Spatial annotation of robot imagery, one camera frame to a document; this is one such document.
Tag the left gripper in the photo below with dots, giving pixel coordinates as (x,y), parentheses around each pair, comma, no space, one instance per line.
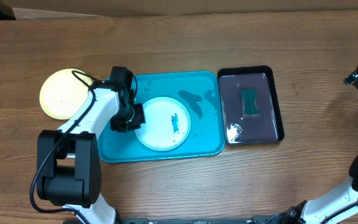
(140,118)

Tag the light blue plate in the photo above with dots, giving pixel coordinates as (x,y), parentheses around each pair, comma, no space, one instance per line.
(167,124)

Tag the yellow-rimmed plate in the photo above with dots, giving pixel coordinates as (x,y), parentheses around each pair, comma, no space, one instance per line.
(62,94)

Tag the green scrubbing sponge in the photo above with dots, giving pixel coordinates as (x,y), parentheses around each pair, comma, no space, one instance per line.
(249,96)

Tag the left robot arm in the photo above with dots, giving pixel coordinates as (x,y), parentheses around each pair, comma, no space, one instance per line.
(68,177)

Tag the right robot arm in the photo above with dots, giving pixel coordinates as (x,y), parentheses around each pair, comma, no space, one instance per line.
(333,207)

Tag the teal plastic tray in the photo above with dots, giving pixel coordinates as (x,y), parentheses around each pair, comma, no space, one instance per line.
(199,93)

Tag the black plastic tray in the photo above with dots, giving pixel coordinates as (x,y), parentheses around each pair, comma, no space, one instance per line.
(267,126)

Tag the cardboard backdrop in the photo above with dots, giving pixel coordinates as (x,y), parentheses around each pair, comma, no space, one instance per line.
(179,7)

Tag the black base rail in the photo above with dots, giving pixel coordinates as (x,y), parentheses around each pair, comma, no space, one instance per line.
(258,219)

